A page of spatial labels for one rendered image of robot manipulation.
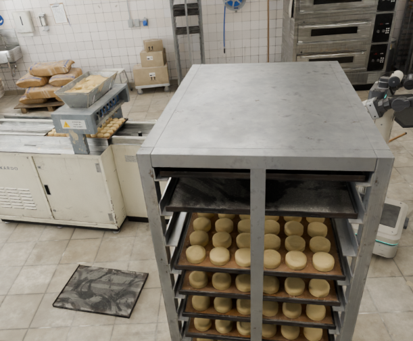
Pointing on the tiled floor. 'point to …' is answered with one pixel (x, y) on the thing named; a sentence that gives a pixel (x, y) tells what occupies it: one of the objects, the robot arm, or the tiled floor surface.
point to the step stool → (119, 76)
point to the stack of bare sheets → (102, 291)
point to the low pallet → (40, 105)
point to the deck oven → (341, 36)
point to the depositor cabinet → (52, 185)
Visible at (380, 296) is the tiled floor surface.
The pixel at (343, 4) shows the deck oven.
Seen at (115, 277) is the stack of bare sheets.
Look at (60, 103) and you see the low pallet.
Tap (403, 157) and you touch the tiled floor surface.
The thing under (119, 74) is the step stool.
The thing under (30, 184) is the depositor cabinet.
